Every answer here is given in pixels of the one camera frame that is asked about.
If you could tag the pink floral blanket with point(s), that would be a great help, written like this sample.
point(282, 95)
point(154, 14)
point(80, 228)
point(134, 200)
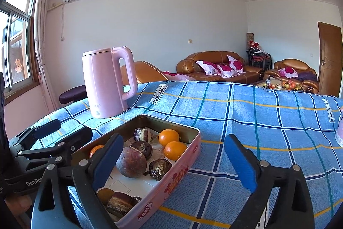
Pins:
point(175, 76)

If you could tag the stacked dark chairs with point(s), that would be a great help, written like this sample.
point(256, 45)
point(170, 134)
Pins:
point(258, 58)

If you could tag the tall patterned vase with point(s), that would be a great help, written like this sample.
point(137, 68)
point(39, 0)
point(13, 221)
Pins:
point(250, 37)

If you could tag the cluttered coffee table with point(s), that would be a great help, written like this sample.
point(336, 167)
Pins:
point(281, 85)

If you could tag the red flowers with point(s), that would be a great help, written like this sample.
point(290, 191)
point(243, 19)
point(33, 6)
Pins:
point(254, 44)

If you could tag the brown wooden door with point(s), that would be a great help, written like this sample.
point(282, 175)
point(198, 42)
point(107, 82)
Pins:
point(331, 57)

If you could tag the printed paper leaflet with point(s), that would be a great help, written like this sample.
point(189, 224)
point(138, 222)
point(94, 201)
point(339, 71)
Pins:
point(139, 188)

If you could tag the small mandarin orange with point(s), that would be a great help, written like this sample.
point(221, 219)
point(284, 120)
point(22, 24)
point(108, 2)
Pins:
point(96, 151)

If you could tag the nut topped pastry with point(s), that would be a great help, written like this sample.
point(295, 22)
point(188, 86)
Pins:
point(160, 169)

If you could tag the pink cartoon plastic bucket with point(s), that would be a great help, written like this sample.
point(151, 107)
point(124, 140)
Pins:
point(339, 132)

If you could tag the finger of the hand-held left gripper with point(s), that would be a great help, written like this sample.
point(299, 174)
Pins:
point(47, 129)
point(67, 145)

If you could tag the window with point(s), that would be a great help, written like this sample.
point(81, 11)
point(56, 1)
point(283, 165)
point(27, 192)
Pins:
point(18, 44)

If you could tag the pink tin box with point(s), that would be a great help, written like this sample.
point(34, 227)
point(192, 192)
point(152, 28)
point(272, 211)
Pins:
point(174, 183)

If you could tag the small brown round fruit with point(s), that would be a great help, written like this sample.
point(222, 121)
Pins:
point(105, 195)

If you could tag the brown leather three-seat sofa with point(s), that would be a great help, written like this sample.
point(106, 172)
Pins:
point(209, 56)

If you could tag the dark purple round stool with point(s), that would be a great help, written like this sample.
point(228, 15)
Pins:
point(72, 93)

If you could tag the brown leather recliner chair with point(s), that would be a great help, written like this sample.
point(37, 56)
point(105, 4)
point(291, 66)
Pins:
point(144, 70)

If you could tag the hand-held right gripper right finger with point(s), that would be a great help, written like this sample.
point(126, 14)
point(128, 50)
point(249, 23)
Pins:
point(241, 162)

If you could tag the pink curtain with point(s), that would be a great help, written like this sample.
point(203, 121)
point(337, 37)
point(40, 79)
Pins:
point(44, 30)

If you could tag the pink floral cushion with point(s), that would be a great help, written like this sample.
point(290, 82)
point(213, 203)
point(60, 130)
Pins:
point(236, 64)
point(227, 70)
point(288, 72)
point(208, 68)

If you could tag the pink electric kettle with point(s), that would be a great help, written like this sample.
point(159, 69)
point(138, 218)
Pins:
point(101, 84)

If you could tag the blue plaid tablecloth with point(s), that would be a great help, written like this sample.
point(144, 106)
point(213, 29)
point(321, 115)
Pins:
point(268, 124)

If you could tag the purple cloth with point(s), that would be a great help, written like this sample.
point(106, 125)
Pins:
point(306, 76)

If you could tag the purple passion fruit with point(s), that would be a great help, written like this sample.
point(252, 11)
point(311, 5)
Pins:
point(131, 162)

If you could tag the person's left hand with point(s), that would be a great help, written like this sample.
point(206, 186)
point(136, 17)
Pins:
point(18, 203)

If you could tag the brown leather armchair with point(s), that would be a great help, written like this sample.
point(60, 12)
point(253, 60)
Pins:
point(292, 62)

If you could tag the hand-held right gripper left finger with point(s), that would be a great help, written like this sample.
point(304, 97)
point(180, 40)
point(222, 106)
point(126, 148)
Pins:
point(107, 164)

